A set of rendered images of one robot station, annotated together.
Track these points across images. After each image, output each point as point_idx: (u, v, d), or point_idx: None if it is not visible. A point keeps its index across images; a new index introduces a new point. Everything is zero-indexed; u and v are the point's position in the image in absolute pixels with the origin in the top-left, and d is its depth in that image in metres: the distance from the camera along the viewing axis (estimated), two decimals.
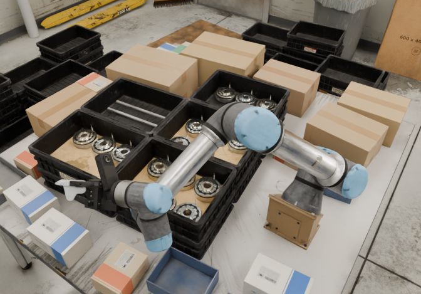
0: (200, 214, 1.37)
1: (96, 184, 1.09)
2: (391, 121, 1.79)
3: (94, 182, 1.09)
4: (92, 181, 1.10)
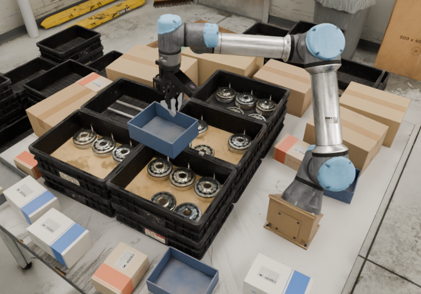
0: (200, 214, 1.37)
1: None
2: (391, 121, 1.79)
3: None
4: None
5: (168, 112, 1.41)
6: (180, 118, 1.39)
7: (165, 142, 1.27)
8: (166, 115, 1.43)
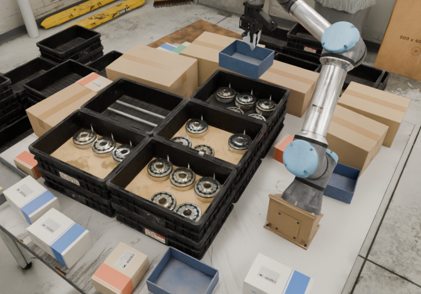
0: (200, 214, 1.37)
1: None
2: (391, 121, 1.79)
3: None
4: None
5: (248, 47, 1.77)
6: (258, 51, 1.75)
7: (252, 65, 1.62)
8: (245, 50, 1.78)
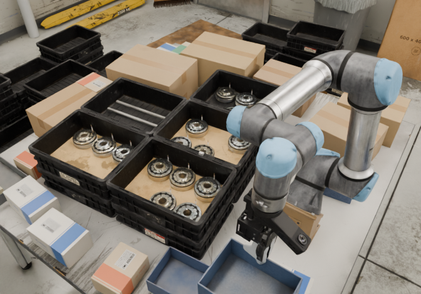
0: (200, 214, 1.37)
1: None
2: (391, 121, 1.79)
3: None
4: None
5: (252, 256, 0.97)
6: (271, 267, 0.95)
7: None
8: (248, 257, 0.98)
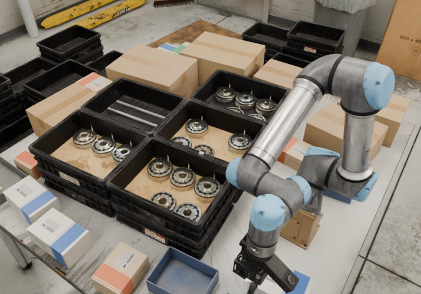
0: (200, 214, 1.37)
1: None
2: (391, 121, 1.79)
3: None
4: None
5: None
6: None
7: None
8: None
